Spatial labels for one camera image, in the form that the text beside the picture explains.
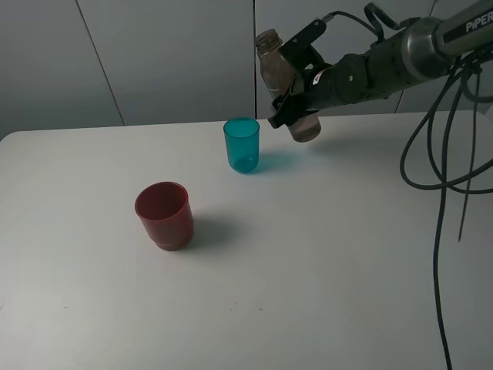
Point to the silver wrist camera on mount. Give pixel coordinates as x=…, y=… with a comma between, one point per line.
x=299, y=52

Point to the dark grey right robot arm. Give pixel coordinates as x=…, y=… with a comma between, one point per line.
x=405, y=54

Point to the red plastic cup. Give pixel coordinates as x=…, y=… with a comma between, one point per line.
x=165, y=213

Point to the teal translucent plastic cup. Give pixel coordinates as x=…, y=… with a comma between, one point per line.
x=242, y=139

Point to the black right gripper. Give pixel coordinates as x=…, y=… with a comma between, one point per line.
x=338, y=85

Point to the brown translucent water bottle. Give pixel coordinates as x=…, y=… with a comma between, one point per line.
x=277, y=75

